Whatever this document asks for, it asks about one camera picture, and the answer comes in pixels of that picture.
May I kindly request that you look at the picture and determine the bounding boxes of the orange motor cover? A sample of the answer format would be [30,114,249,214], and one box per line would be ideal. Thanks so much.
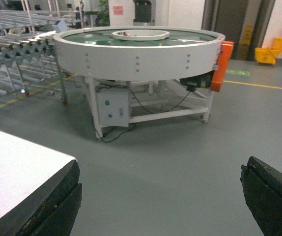
[210,41,234,92]

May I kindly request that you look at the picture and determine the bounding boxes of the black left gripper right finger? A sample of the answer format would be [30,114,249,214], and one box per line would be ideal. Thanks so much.
[240,156,282,236]

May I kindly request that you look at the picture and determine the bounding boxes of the yellow mop bucket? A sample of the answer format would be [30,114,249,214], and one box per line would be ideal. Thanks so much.
[254,37,282,65]

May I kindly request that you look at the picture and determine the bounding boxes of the grey electrical control box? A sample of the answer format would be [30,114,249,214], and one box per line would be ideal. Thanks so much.
[97,88,130,127]

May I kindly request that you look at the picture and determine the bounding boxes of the white round rotary conveyor table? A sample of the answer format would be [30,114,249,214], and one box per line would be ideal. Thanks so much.
[53,26,226,140]

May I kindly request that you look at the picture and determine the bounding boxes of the black power cable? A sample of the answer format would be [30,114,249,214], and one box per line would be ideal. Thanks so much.
[99,86,193,143]

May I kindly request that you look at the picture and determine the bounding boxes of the expandable roller conveyor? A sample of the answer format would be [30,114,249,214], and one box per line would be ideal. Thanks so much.
[0,0,83,104]

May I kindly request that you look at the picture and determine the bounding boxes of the yellow wet floor sign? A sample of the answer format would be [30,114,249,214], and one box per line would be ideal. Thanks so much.
[238,25,254,60]

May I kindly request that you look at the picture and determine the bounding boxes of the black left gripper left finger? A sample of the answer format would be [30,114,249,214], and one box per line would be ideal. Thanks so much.
[0,160,82,236]

